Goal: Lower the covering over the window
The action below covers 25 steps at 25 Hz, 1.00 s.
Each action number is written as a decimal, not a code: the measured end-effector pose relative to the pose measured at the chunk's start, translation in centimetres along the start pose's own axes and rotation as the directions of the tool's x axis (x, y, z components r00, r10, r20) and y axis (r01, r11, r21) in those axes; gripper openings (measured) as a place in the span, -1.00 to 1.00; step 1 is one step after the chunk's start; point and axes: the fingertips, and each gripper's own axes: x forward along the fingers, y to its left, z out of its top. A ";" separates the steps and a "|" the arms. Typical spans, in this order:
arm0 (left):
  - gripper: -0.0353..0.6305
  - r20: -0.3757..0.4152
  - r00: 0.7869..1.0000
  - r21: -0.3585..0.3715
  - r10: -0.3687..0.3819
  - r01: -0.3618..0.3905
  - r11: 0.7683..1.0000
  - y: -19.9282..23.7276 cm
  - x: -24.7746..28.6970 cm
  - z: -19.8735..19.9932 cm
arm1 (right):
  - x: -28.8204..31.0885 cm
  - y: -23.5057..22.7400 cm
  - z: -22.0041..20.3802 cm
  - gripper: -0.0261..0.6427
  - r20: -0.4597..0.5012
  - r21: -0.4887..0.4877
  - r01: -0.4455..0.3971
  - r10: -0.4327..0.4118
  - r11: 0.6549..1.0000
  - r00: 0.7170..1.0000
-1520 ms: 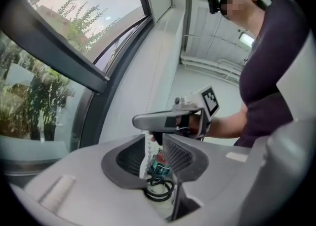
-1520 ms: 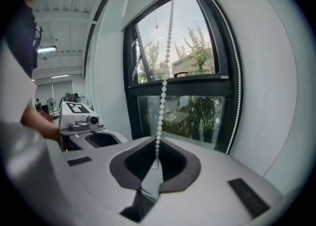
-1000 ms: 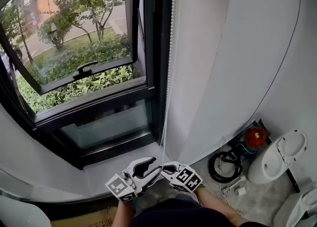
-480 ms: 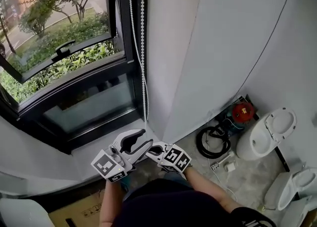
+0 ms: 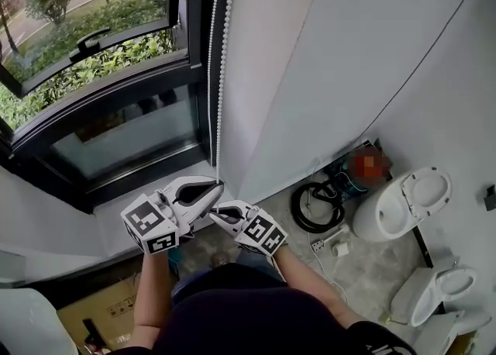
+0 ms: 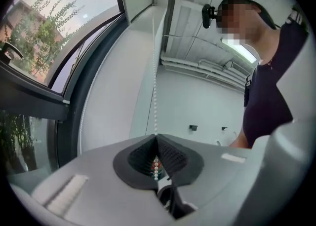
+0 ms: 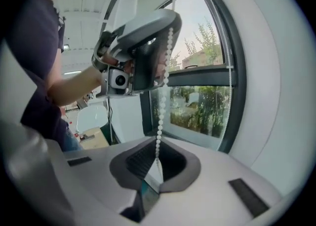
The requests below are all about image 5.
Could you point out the white window sill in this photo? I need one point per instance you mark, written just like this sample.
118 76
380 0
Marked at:
155 185

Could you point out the person's right forearm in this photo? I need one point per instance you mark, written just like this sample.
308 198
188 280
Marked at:
314 283

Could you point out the black baseboard strip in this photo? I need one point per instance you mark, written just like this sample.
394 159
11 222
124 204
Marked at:
424 249

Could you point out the white power strip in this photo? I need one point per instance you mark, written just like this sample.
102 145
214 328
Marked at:
318 245

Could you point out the red and teal machine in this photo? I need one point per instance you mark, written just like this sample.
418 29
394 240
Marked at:
368 165

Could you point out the black window frame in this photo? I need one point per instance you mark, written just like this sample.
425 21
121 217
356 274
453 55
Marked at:
116 94

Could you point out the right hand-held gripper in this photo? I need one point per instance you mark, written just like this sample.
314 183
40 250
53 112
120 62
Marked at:
261 233

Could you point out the person's black shirt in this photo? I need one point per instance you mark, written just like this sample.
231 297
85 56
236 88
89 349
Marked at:
252 318

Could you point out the person's left forearm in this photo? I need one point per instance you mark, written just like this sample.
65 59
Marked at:
153 295

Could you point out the black wall box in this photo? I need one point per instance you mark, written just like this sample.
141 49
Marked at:
490 198

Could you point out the large white toilet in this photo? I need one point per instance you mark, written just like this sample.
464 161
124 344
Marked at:
379 218

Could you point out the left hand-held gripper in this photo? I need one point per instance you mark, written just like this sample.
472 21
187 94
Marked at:
149 225

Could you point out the teal cloth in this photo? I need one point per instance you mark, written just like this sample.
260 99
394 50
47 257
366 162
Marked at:
175 260

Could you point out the person's shoe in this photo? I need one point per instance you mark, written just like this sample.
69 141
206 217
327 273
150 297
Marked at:
219 258

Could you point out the small white toilet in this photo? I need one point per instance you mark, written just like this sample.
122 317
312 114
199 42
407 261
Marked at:
422 299

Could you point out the person's blue jeans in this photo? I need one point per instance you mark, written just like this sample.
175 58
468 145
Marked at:
184 289

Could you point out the white ceramic tank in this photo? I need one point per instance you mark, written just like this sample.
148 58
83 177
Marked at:
445 334

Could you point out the brown cardboard box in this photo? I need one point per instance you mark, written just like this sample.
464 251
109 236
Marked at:
116 299

